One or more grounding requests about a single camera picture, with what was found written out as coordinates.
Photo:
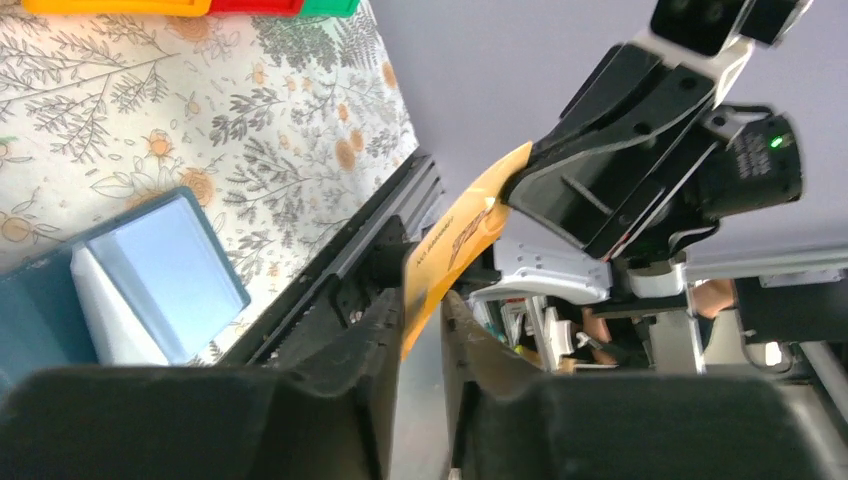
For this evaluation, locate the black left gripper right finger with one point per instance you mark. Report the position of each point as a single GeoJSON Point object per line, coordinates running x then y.
{"type": "Point", "coordinates": [511, 420]}

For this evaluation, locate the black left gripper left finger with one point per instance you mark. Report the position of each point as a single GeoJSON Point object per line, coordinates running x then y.
{"type": "Point", "coordinates": [330, 416]}

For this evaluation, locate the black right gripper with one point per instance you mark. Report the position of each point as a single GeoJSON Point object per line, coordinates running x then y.
{"type": "Point", "coordinates": [639, 169]}

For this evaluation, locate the blue leather card holder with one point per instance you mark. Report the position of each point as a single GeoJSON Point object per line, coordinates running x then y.
{"type": "Point", "coordinates": [152, 286]}

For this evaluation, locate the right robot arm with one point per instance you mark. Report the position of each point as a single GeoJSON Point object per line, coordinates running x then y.
{"type": "Point", "coordinates": [611, 286]}

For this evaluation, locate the floral patterned table mat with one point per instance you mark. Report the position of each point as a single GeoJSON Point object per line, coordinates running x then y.
{"type": "Point", "coordinates": [281, 127]}

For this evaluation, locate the green plastic bin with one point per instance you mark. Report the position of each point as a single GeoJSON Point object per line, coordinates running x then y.
{"type": "Point", "coordinates": [329, 8]}

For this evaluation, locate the yellow plastic bin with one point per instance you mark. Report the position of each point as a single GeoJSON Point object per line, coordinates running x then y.
{"type": "Point", "coordinates": [180, 8]}

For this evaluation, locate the red plastic bin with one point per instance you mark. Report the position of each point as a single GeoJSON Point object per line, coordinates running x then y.
{"type": "Point", "coordinates": [285, 8]}

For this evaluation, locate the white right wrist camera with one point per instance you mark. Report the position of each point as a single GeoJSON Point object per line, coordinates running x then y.
{"type": "Point", "coordinates": [716, 38]}

